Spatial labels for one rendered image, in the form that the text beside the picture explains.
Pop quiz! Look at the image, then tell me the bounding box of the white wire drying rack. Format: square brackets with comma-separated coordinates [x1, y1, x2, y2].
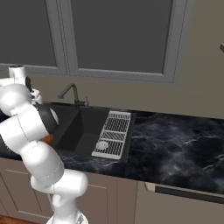
[91, 110, 132, 161]

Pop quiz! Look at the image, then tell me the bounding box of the beige dishwasher handle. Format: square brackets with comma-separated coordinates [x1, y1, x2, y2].
[144, 182, 224, 205]

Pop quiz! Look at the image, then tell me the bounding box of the orange bowl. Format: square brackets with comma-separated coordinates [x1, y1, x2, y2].
[40, 132, 55, 144]

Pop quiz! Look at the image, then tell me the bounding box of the narrow grey framed window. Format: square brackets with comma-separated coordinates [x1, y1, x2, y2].
[0, 0, 70, 76]

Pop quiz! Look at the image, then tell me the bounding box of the beige dishwasher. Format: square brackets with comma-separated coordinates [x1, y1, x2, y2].
[134, 180, 224, 224]

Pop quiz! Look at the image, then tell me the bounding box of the dark grey tap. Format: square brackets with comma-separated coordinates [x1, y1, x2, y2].
[57, 82, 90, 109]

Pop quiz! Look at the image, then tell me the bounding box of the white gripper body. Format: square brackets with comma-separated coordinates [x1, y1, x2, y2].
[29, 88, 44, 105]

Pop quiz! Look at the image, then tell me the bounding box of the beige cupboard door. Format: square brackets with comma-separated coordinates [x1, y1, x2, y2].
[76, 171, 118, 224]
[0, 167, 55, 221]

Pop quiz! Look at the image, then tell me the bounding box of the wide grey framed window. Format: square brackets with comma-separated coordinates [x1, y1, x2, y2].
[57, 0, 195, 86]

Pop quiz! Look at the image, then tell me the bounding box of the black sink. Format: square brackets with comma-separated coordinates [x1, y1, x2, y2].
[34, 101, 137, 163]

